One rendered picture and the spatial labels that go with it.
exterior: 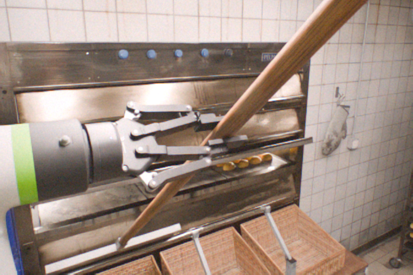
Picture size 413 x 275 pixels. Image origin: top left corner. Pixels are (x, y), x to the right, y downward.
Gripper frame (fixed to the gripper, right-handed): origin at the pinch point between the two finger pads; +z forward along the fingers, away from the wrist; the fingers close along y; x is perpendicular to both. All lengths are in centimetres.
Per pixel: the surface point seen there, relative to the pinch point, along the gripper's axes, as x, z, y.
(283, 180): -152, 140, -17
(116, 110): -104, 15, -65
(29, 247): -147, -32, -17
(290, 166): -143, 145, -24
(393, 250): -209, 287, 73
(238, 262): -172, 90, 26
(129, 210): -144, 19, -22
